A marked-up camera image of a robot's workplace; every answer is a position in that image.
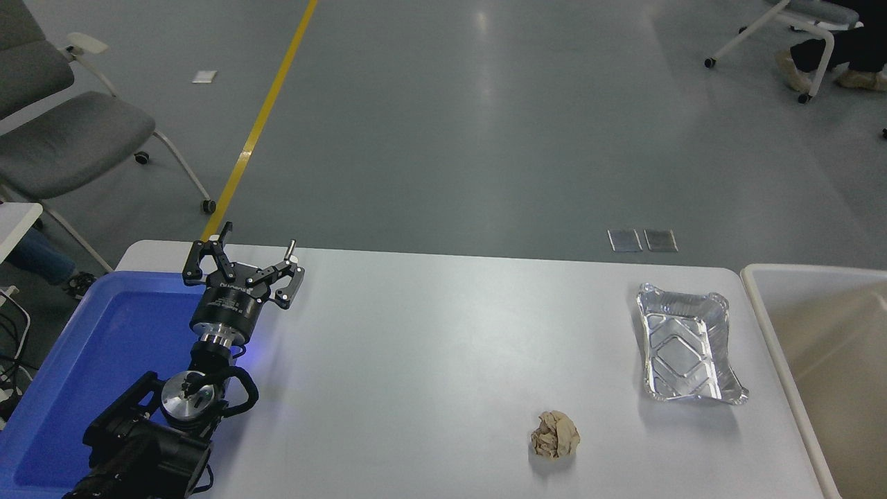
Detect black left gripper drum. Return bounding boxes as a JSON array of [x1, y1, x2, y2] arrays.
[[189, 279, 269, 342]]

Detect blue plastic tray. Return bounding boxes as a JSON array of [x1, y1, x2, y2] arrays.
[[0, 269, 240, 499]]

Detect yellow floor line tape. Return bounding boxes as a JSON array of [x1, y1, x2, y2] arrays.
[[200, 0, 320, 243]]

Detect person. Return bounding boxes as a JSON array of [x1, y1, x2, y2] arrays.
[[775, 0, 887, 94], [7, 227, 98, 301]]

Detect grey padded wheeled chair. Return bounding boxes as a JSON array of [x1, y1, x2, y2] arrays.
[[0, 0, 217, 274]]

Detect white side table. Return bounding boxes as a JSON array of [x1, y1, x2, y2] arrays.
[[0, 201, 44, 263]]

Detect crumpled tan paper ball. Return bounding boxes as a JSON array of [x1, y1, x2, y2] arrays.
[[531, 411, 581, 461]]

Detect silver foil tray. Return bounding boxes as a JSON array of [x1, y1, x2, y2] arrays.
[[636, 282, 750, 406]]

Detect large pale bin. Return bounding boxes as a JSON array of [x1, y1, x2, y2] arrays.
[[740, 263, 887, 499]]

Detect white-framed wheeled chair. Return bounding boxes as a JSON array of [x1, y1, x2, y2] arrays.
[[705, 0, 861, 105]]

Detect white cable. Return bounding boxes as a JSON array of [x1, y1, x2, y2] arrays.
[[0, 286, 33, 378]]

